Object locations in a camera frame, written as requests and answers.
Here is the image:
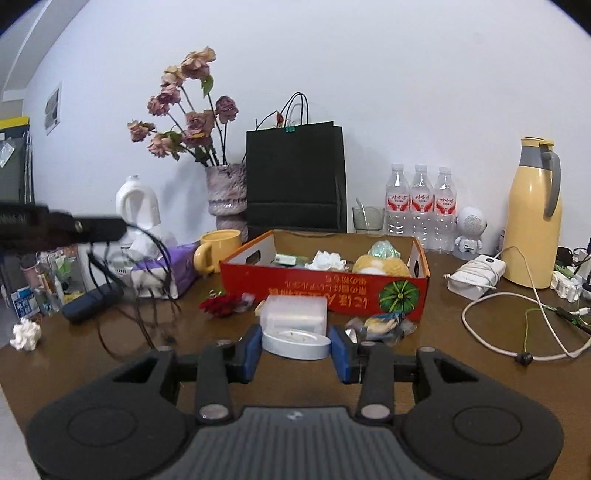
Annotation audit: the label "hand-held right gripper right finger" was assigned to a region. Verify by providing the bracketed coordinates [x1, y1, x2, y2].
[329, 324, 483, 424]

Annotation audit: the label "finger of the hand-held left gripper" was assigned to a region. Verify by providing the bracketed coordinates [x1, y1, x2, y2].
[46, 212, 129, 244]

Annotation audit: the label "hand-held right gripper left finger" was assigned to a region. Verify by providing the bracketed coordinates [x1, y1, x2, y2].
[110, 324, 263, 424]

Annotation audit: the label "white round base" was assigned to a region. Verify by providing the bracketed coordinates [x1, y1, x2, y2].
[261, 329, 332, 361]

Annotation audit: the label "black cable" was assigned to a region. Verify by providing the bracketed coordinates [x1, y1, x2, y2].
[87, 220, 186, 361]

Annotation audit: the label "red artificial rose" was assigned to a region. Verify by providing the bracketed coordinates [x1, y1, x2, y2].
[199, 295, 243, 319]

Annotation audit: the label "translucent plastic box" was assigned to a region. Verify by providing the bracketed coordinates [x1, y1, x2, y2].
[260, 295, 329, 336]

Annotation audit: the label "red cardboard box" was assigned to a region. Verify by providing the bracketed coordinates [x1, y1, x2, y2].
[219, 229, 431, 322]

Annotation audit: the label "white paper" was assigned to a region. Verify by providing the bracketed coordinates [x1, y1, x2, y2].
[305, 250, 347, 272]

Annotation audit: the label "yellow white plush toy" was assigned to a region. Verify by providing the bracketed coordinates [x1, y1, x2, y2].
[352, 254, 410, 278]

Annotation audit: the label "iridescent green wrapper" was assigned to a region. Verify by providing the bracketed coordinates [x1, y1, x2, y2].
[367, 240, 400, 260]

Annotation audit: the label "blue snack packet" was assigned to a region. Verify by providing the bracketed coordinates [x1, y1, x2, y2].
[345, 313, 416, 345]

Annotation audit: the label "white plastic jug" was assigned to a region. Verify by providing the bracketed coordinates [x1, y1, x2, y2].
[115, 175, 163, 278]

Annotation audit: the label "clear plastic organizer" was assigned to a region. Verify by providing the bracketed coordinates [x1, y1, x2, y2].
[18, 247, 88, 319]

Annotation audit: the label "dark board yellow edge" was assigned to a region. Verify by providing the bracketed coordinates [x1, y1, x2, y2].
[0, 117, 36, 206]

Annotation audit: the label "navy zip pouch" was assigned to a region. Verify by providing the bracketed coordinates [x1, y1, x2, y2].
[62, 284, 125, 324]

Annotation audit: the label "purple tissue pack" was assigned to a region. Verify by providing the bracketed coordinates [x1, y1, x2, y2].
[129, 240, 202, 299]

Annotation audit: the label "crumpled white tissue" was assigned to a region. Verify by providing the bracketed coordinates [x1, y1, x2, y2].
[10, 318, 42, 352]

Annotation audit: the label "yellow mug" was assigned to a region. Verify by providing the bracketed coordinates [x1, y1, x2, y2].
[193, 229, 243, 276]

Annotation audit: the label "glass cup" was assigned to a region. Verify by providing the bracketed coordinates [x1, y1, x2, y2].
[352, 205, 386, 233]

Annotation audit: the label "grey purple vase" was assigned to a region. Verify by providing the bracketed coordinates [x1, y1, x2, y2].
[205, 164, 250, 243]

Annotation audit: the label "spoon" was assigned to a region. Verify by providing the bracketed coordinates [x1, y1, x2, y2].
[355, 198, 373, 230]

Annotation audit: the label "dried pink flowers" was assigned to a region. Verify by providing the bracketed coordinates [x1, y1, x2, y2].
[128, 46, 240, 168]

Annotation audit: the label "white power bank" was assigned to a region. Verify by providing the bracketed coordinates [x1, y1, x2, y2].
[447, 255, 504, 300]

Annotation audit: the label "clear water bottle red label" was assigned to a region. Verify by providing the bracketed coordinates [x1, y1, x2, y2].
[385, 164, 413, 253]
[433, 167, 458, 254]
[410, 165, 435, 253]

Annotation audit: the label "black paper bag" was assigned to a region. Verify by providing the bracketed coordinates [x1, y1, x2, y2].
[246, 92, 348, 234]

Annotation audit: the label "white robot speaker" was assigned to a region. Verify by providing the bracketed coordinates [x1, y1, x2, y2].
[452, 206, 488, 261]

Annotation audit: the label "yellow thermos jug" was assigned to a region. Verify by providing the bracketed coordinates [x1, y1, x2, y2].
[502, 137, 564, 289]

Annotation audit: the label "white power strip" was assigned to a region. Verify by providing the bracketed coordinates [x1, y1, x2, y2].
[551, 263, 591, 304]

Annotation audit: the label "grey wall plate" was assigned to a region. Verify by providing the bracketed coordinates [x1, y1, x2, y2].
[45, 83, 63, 136]

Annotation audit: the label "white cable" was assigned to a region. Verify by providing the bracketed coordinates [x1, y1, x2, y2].
[462, 246, 591, 361]

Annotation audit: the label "green wire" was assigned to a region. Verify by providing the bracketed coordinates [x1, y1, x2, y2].
[523, 305, 576, 352]

